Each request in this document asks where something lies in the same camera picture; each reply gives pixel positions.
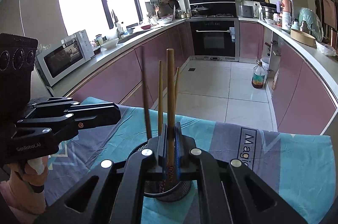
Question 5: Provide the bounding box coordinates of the dark bamboo chopstick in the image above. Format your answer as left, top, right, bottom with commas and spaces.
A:
141, 46, 152, 140

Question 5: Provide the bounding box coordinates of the black mesh utensil holder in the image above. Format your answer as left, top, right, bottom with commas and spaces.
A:
128, 141, 192, 203

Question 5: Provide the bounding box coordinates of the oil bottle on floor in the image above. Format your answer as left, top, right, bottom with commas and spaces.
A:
252, 61, 266, 89

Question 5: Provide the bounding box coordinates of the left hand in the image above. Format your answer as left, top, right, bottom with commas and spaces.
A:
7, 156, 49, 194

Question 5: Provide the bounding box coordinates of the white bowl on counter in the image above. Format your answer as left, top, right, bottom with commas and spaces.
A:
101, 38, 119, 49

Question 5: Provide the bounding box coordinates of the white microwave oven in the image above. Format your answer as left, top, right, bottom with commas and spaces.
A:
35, 30, 94, 87

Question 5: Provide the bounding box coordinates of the black built-in oven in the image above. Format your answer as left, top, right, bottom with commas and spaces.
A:
190, 17, 240, 61

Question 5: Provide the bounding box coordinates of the pink sleeve forearm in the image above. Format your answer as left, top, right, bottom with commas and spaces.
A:
1, 176, 46, 223

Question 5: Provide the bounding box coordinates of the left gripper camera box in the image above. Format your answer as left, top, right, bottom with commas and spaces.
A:
1, 33, 38, 124

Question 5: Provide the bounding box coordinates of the pink thermos jug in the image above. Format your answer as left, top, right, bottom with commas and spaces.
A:
281, 0, 292, 32

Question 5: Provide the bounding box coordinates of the teal food cover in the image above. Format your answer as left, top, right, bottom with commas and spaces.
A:
299, 7, 324, 41

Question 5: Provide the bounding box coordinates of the black range hood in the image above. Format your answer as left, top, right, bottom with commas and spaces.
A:
188, 0, 237, 17

